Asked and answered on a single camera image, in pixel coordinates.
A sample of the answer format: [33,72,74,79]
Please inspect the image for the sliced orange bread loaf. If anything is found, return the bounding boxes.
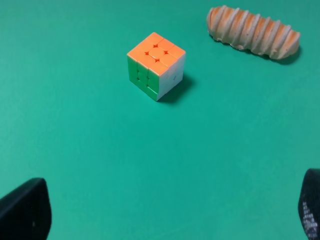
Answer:
[206,5,301,60]

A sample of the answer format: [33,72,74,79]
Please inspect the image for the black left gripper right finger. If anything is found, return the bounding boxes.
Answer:
[298,168,320,240]

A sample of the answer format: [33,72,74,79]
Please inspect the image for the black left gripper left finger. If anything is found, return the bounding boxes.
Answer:
[0,177,52,240]

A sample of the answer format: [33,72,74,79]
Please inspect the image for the stickerless magic cube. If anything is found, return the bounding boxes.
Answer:
[127,32,186,102]

